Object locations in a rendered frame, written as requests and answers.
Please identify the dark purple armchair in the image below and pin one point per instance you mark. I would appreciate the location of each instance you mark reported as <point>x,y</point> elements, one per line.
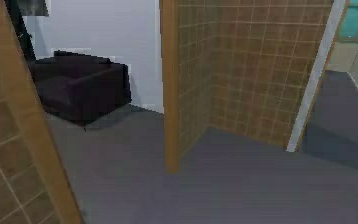
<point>77,88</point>

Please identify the teal window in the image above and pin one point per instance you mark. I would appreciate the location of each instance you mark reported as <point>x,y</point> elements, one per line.
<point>353,19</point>

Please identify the dark framed wall picture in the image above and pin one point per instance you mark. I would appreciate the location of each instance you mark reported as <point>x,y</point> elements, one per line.
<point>33,7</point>

